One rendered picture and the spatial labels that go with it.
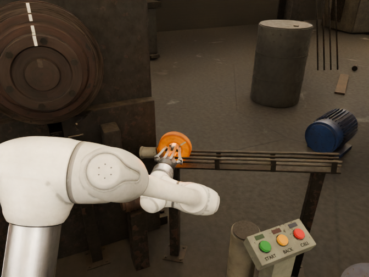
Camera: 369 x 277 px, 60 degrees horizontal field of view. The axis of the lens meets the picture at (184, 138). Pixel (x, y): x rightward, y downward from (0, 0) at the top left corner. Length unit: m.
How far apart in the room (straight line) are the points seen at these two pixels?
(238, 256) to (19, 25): 1.20
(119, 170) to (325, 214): 1.93
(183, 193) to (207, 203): 0.19
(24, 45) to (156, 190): 0.69
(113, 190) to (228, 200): 1.75
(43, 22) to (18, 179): 0.74
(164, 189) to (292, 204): 1.56
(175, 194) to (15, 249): 0.46
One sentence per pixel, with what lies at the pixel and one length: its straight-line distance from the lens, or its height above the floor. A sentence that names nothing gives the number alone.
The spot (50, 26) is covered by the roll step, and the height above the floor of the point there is 1.27.
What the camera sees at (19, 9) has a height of 1.33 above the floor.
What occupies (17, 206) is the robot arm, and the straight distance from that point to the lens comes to 0.70.
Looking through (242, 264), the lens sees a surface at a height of 0.39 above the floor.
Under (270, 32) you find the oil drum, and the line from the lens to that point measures 3.63.
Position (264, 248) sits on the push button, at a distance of 1.20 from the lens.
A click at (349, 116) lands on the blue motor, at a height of 0.31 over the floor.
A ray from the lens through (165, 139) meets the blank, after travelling 1.46.
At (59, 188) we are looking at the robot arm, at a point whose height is 1.09.
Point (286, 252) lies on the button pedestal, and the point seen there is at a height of 0.59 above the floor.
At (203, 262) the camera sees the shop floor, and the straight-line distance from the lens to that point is 1.92.
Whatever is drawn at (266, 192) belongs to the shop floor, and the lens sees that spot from 2.43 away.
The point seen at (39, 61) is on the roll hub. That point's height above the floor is 1.17.
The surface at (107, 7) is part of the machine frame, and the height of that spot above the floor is 1.30.
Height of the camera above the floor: 1.48
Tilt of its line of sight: 29 degrees down
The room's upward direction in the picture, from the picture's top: straight up
